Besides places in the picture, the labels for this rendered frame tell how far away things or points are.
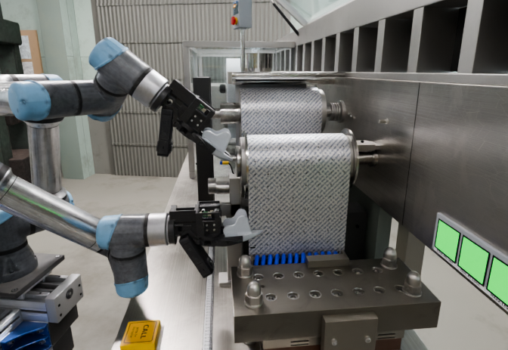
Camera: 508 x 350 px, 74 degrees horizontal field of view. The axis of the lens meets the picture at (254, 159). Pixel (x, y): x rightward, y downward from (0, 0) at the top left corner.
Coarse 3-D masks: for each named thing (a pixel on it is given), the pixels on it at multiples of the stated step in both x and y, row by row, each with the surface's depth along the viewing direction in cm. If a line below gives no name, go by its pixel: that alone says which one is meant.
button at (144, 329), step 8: (152, 320) 75; (128, 328) 72; (136, 328) 72; (144, 328) 72; (152, 328) 72; (160, 328) 75; (128, 336) 70; (136, 336) 70; (144, 336) 70; (152, 336) 70; (120, 344) 68; (128, 344) 68; (136, 344) 68; (144, 344) 68; (152, 344) 68
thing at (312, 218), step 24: (264, 192) 76; (288, 192) 77; (312, 192) 77; (336, 192) 78; (264, 216) 78; (288, 216) 78; (312, 216) 79; (336, 216) 80; (264, 240) 79; (288, 240) 80; (312, 240) 81; (336, 240) 81
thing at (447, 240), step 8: (440, 224) 58; (440, 232) 58; (448, 232) 56; (456, 232) 54; (440, 240) 58; (448, 240) 56; (456, 240) 54; (440, 248) 58; (448, 248) 56; (456, 248) 54; (448, 256) 56
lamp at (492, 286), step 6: (498, 264) 46; (492, 270) 47; (498, 270) 46; (504, 270) 45; (492, 276) 47; (498, 276) 46; (504, 276) 45; (492, 282) 47; (498, 282) 46; (504, 282) 45; (492, 288) 47; (498, 288) 46; (504, 288) 45; (498, 294) 46; (504, 294) 45; (504, 300) 45
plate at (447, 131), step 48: (336, 96) 109; (384, 96) 78; (432, 96) 60; (480, 96) 49; (384, 144) 78; (432, 144) 60; (480, 144) 49; (384, 192) 79; (432, 192) 61; (480, 192) 49; (432, 240) 61
